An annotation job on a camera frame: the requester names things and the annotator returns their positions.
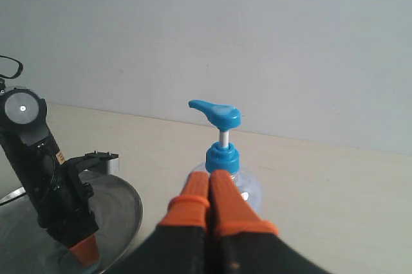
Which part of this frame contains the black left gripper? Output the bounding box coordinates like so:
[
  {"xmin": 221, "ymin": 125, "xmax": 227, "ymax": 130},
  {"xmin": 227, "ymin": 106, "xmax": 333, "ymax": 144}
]
[{"xmin": 19, "ymin": 149, "xmax": 100, "ymax": 265}]

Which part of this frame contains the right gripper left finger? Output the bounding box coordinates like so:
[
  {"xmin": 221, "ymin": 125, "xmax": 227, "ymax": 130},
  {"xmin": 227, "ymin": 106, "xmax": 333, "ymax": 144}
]
[{"xmin": 106, "ymin": 171, "xmax": 209, "ymax": 273}]

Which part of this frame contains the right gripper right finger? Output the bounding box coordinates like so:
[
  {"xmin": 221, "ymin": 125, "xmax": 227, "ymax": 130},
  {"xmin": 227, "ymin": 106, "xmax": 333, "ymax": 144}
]
[{"xmin": 209, "ymin": 170, "xmax": 328, "ymax": 273}]

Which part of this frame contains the blue pump lotion bottle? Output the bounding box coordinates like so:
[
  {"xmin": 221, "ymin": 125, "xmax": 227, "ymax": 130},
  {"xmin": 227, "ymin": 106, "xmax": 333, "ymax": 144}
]
[{"xmin": 188, "ymin": 100, "xmax": 263, "ymax": 212}]

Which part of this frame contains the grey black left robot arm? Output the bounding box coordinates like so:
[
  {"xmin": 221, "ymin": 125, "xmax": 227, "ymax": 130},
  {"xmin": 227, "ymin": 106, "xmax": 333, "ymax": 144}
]
[{"xmin": 1, "ymin": 87, "xmax": 99, "ymax": 268}]

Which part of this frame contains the round steel plate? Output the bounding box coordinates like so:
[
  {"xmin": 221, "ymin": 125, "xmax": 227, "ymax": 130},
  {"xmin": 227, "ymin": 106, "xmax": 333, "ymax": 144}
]
[{"xmin": 1, "ymin": 172, "xmax": 143, "ymax": 274}]

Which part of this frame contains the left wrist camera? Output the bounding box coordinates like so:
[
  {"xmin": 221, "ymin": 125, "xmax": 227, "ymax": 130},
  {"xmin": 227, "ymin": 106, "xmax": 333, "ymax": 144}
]
[{"xmin": 71, "ymin": 151, "xmax": 120, "ymax": 176}]

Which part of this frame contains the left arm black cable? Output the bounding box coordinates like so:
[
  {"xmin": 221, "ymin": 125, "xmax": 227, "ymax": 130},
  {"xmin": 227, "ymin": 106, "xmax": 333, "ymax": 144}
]
[{"xmin": 0, "ymin": 55, "xmax": 24, "ymax": 80}]

